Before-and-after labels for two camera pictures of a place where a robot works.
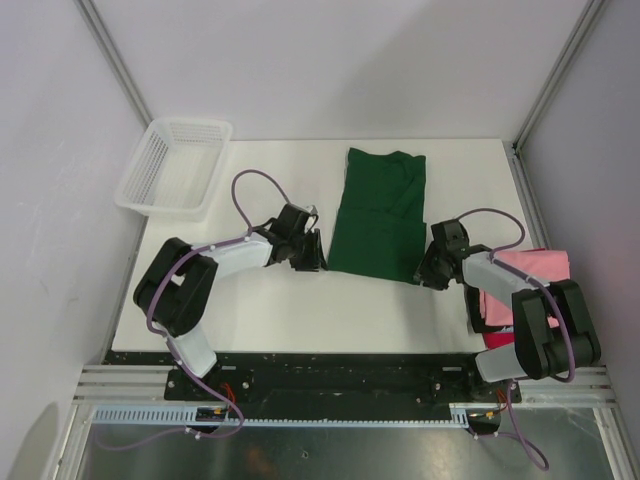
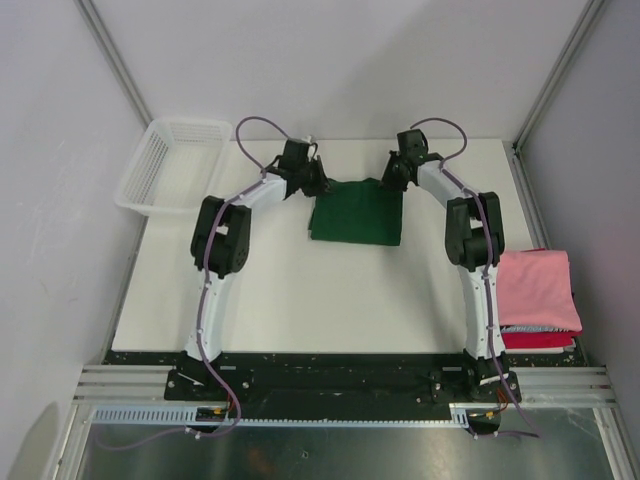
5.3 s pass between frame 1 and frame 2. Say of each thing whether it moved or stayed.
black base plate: stayed
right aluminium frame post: stayed
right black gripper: moved
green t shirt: moved
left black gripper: moved
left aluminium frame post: stayed
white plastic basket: stayed
